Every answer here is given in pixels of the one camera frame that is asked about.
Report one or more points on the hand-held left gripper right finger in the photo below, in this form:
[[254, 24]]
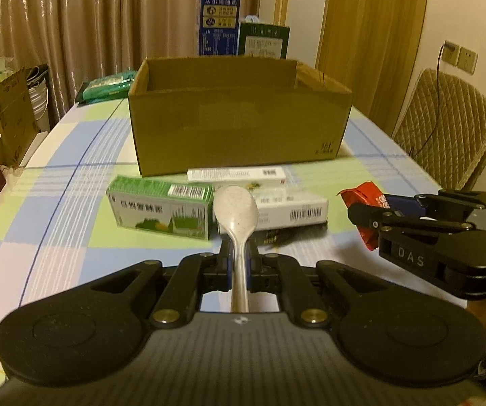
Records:
[[250, 264]]

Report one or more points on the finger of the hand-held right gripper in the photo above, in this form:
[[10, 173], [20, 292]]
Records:
[[405, 205], [369, 215]]

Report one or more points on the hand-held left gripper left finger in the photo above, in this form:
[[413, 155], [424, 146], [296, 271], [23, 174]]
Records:
[[227, 264]]

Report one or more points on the red snack packet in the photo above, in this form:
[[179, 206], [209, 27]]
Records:
[[363, 196]]

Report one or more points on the small dark packet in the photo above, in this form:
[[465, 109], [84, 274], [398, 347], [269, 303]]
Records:
[[274, 236]]

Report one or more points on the white speckled spoon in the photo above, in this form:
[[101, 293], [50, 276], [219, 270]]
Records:
[[234, 211]]

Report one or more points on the wide white medicine box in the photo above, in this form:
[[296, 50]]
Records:
[[293, 209]]

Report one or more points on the slim white medicine box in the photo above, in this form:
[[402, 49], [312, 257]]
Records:
[[234, 174]]

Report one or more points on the green medicine box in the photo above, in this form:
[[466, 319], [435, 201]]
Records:
[[154, 211]]

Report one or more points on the large cardboard box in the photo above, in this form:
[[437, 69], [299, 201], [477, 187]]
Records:
[[234, 127]]

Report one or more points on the desktop with checked cloth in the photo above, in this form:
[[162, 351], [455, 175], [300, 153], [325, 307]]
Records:
[[57, 220]]

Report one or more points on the golden curtain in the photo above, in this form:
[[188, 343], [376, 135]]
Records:
[[369, 34]]

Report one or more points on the green milk carton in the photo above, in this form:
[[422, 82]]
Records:
[[264, 40]]

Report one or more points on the green tea packet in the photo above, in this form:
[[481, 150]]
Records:
[[103, 86]]

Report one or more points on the tall blue milk carton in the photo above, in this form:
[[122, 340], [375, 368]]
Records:
[[219, 21]]

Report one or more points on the white bucket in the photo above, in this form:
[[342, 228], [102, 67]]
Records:
[[40, 101]]

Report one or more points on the tall brown cardboard carton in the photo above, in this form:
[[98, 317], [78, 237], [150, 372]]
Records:
[[14, 118]]

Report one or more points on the beige shiny curtain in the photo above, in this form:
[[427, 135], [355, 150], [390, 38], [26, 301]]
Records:
[[120, 21]]

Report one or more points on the wall socket with plug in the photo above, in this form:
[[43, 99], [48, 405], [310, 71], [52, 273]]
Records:
[[450, 53]]

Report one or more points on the wooden wall strip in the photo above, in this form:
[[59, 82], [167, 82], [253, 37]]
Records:
[[281, 2]]

